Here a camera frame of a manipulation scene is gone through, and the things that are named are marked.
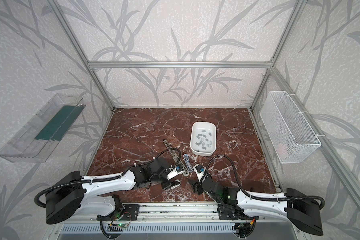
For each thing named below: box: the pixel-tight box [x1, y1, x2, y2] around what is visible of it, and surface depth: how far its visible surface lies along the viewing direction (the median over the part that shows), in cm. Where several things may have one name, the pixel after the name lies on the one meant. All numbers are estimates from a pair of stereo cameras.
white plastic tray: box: [190, 121, 217, 157], surface depth 103 cm
